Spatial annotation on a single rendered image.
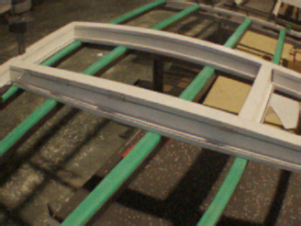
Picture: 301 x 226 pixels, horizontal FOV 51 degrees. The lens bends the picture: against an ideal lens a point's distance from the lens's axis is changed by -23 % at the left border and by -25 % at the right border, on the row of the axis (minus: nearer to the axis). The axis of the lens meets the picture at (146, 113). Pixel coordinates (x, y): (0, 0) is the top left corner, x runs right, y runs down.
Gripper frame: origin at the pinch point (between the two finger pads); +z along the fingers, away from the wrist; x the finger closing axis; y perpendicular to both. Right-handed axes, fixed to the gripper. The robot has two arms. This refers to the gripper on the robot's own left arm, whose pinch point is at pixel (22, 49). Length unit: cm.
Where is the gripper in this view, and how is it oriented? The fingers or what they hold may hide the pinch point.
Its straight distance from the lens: 136.0
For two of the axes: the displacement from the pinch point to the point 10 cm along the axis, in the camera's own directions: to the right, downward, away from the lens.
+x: -8.8, -2.6, 4.1
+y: 4.8, -4.7, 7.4
